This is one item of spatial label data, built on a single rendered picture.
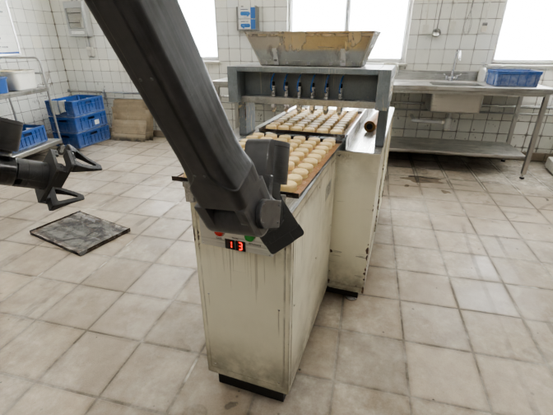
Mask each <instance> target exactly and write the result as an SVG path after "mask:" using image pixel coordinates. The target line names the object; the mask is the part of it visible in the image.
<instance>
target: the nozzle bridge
mask: <svg viewBox="0 0 553 415"><path fill-rule="evenodd" d="M395 68H396V65H373V64H366V65H365V66H364V67H362V68H339V67H301V66H262V65H260V63H245V64H238V65H231V66H227V79H228V94H229V102H232V103H239V135H243V136H247V135H249V134H250V133H252V132H254V131H255V108H254V103H268V104H283V105H312V106H327V107H342V108H357V109H372V110H377V111H378V112H379V113H378V121H377V128H376V135H375V142H374V146H375V147H383V145H384V143H385V138H386V131H387V124H388V112H389V106H390V101H391V99H392V93H393V81H394V74H395ZM274 72H275V73H276V74H275V75H274V77H273V79H272V75H273V73H274ZM288 72H289V74H288V75H287V77H286V74H287V73H288ZM301 73H303V74H302V75H301V77H300V81H299V82H301V86H302V95H301V96H302V97H301V98H297V89H296V87H297V81H298V78H299V76H300V74H301ZM315 73H317V74H316V75H315V77H314V81H313V82H314V83H315V85H314V86H315V98H314V99H311V98H310V86H311V81H312V78H313V76H314V74H315ZM328 74H331V75H330V76H329V78H328V82H327V83H328V87H329V97H328V100H325V99H324V87H325V82H326V80H327V77H328ZM343 74H345V76H344V77H343V80H342V84H343V87H342V88H343V97H342V100H338V99H337V98H338V90H339V89H338V88H339V86H340V82H341V79H342V76H343ZM285 77H286V82H288V87H289V95H288V96H289V97H284V90H283V84H284V80H285ZM271 79H272V81H273V82H275V86H276V96H275V97H272V91H271V88H270V83H271Z"/></svg>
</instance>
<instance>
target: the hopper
mask: <svg viewBox="0 0 553 415"><path fill-rule="evenodd" d="M244 33H245V34H246V36H247V38H248V40H249V43H250V44H251V46H252V48H253V51H254V53H255V54H256V56H257V58H258V61H259V63H260V65H262V66H301V67H339V68H362V67H364V66H365V65H366V63H367V61H368V59H369V56H370V54H371V52H372V50H373V48H374V46H375V44H376V42H377V40H378V37H379V35H380V34H381V32H380V31H376V30H326V31H244Z"/></svg>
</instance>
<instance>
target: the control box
mask: <svg viewBox="0 0 553 415"><path fill-rule="evenodd" d="M199 223H200V231H201V239H202V244H205V245H214V246H218V247H222V248H227V249H229V247H230V245H229V247H228V244H227V241H228V240H231V242H232V248H231V249H234V250H239V249H238V243H239V242H241V243H242V244H243V246H242V247H243V249H242V250H240V251H244V252H248V253H253V254H260V255H265V256H269V257H273V255H274V254H271V253H270V252H269V250H268V248H267V247H266V246H265V245H264V243H263V242H262V241H261V239H260V237H254V240H253V241H252V242H248V241H247V240H246V239H245V238H244V235H236V234H229V233H224V234H223V235H222V236H218V235H216V234H215V232H214V231H210V230H208V229H207V227H206V226H205V224H204V223H203V221H202V219H201V218H200V217H199Z"/></svg>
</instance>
